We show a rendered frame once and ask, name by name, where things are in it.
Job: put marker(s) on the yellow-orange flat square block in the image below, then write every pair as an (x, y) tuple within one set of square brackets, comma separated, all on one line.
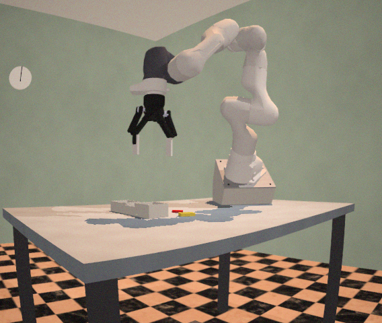
[(185, 214)]

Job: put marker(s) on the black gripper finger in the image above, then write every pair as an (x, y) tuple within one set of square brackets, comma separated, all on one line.
[(135, 129), (168, 128)]

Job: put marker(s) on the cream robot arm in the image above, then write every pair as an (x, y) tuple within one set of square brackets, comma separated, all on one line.
[(158, 70)]

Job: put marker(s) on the grey rack of three bins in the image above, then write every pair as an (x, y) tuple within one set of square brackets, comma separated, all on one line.
[(148, 210)]

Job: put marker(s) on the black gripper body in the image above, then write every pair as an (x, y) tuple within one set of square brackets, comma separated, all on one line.
[(154, 102)]

